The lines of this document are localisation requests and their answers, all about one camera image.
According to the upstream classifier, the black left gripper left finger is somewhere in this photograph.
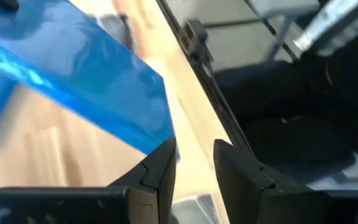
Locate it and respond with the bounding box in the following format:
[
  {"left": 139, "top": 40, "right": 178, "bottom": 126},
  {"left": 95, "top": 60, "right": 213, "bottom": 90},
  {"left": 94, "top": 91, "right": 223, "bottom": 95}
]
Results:
[{"left": 0, "top": 138, "right": 177, "bottom": 224}]

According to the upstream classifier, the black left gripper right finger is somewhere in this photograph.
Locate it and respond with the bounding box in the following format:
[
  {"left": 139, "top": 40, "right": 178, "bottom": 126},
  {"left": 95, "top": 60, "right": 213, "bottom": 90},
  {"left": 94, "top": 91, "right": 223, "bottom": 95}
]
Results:
[{"left": 213, "top": 139, "right": 358, "bottom": 224}]

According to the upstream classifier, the black aluminium table frame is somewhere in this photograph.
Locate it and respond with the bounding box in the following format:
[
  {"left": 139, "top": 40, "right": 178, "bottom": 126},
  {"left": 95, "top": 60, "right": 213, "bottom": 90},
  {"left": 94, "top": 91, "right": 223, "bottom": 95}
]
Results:
[{"left": 155, "top": 0, "right": 256, "bottom": 158}]

